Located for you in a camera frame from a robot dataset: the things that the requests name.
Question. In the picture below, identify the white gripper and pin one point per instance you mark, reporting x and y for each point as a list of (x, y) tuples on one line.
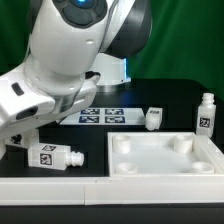
[(24, 107)]

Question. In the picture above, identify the white square tabletop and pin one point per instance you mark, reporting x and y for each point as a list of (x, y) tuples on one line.
[(154, 153)]

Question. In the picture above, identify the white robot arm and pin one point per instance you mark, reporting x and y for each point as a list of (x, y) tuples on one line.
[(55, 79)]

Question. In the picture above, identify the marker tag sheet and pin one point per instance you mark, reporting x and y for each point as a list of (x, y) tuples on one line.
[(106, 116)]

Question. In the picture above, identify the green backdrop curtain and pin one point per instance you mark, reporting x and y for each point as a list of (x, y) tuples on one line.
[(187, 41)]

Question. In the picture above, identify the white front fence wall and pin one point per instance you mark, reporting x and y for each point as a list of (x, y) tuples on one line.
[(105, 191)]

